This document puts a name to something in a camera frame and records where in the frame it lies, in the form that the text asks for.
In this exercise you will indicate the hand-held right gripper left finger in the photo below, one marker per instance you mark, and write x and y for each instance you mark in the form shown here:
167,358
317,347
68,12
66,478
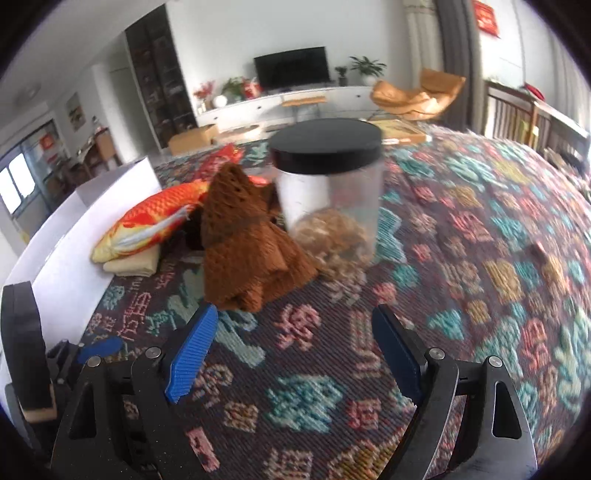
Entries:
194,355

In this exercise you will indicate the green plant with red decorations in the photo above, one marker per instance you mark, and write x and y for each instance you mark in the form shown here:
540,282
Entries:
238,87

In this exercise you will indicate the clear jar with black lid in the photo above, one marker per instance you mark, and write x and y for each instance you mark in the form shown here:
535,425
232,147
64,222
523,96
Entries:
323,147

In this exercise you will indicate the white sheer curtain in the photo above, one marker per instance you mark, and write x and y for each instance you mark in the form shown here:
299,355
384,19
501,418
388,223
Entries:
422,37

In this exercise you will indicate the framed wall painting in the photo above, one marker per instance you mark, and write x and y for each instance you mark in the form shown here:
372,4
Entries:
75,111

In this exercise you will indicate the red cloth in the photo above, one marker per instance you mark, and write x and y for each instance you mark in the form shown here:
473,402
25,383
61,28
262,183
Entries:
534,91

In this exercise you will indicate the red spotted fish plush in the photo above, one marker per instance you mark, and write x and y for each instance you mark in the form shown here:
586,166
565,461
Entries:
217,161

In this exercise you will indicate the pale yellow cloth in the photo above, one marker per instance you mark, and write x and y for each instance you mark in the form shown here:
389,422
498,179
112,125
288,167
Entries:
134,263

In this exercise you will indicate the orange fish plush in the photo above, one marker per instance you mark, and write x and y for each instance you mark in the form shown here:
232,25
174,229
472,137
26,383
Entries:
147,212

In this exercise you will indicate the brown cardboard box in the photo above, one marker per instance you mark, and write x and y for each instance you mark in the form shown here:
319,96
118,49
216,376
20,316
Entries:
191,138

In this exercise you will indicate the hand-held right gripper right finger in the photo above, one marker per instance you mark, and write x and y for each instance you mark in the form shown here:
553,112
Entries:
397,355

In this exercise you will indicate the flat wooden box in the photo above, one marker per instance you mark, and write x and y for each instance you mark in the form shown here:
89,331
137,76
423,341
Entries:
406,131

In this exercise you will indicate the white round vase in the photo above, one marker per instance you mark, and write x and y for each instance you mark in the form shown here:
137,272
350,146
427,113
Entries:
219,101

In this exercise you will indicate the small green potted plant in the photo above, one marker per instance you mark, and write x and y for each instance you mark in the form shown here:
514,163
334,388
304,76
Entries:
341,74

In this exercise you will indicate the white television cabinet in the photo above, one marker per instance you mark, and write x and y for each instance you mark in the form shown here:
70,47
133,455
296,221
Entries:
263,104

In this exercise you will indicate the wooden slatted bench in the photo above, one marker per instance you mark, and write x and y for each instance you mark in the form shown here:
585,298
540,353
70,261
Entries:
540,120

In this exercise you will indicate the grey curtain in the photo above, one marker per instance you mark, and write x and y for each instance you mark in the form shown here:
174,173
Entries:
457,60

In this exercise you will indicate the oval cat scratcher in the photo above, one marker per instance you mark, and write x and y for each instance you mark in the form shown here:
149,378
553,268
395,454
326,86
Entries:
238,134

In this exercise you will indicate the colourful patterned woven blanket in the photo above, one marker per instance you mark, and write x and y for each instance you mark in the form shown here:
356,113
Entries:
461,277

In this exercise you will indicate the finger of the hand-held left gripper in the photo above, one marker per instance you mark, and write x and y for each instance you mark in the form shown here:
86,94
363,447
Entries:
99,347

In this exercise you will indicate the dark glass display cabinet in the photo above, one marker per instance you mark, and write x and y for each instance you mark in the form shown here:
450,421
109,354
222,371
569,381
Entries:
159,87

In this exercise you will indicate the wooden dining table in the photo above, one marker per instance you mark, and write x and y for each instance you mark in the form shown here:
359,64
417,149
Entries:
97,152

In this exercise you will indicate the red wall poster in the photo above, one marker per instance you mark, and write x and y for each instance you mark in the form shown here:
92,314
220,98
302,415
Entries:
487,18

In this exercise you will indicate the brown knit cloth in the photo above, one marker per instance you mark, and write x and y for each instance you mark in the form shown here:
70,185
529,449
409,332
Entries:
249,249

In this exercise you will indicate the wooden stool with metal legs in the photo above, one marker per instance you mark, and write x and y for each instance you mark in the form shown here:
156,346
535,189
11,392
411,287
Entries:
302,100

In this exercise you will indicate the red flower bouquet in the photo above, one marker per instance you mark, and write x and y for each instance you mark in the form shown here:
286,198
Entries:
204,92

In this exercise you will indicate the white cardboard box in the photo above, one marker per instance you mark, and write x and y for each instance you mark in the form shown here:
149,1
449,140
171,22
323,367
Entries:
69,258

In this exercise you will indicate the round ceiling light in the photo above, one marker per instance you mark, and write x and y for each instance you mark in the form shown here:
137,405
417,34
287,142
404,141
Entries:
30,91

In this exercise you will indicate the large green potted plant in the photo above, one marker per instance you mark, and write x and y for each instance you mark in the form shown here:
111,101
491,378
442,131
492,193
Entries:
367,68

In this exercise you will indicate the orange lounge chair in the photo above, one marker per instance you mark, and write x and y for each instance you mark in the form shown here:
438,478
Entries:
415,99

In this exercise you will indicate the glass balcony door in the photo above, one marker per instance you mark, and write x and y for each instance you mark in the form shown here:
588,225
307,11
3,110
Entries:
27,170

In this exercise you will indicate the black television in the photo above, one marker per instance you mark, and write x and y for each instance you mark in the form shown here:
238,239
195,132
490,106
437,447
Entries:
291,69

